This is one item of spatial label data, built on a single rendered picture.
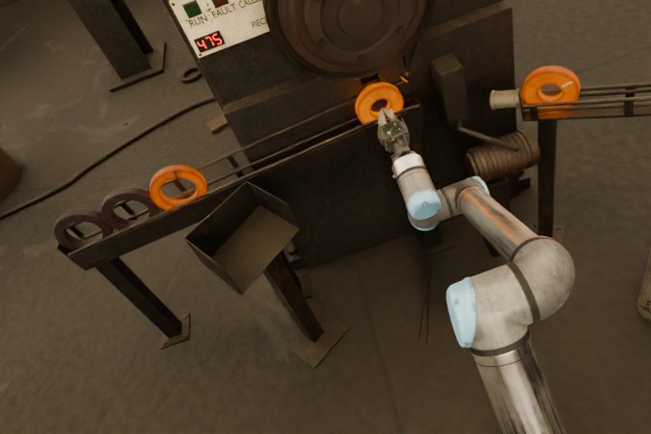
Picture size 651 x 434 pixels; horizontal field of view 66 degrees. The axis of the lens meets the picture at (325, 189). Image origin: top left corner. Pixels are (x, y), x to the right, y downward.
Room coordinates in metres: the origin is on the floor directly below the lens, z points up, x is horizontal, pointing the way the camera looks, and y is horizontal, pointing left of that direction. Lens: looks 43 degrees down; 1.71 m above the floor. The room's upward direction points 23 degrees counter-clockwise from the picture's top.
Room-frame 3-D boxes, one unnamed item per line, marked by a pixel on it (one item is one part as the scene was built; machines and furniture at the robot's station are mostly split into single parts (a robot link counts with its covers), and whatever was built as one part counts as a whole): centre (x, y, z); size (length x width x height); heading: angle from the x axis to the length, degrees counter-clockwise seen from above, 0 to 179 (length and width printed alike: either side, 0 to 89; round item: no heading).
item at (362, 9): (1.21, -0.26, 1.11); 0.28 x 0.06 x 0.28; 85
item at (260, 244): (1.10, 0.28, 0.36); 0.26 x 0.20 x 0.72; 120
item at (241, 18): (1.45, 0.06, 1.15); 0.26 x 0.02 x 0.18; 85
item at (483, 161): (1.15, -0.58, 0.27); 0.22 x 0.13 x 0.53; 85
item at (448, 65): (1.31, -0.50, 0.68); 0.11 x 0.08 x 0.24; 175
